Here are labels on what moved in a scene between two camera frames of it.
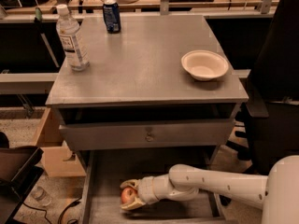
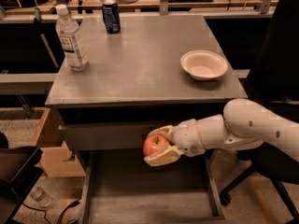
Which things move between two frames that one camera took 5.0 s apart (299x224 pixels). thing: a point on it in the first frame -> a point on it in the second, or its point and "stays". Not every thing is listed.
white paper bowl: [205, 65] stays
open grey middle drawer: [102, 173] stays
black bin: [20, 172] stays
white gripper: [147, 190] -> [186, 137]
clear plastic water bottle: [71, 37] stays
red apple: [128, 194] -> [153, 144]
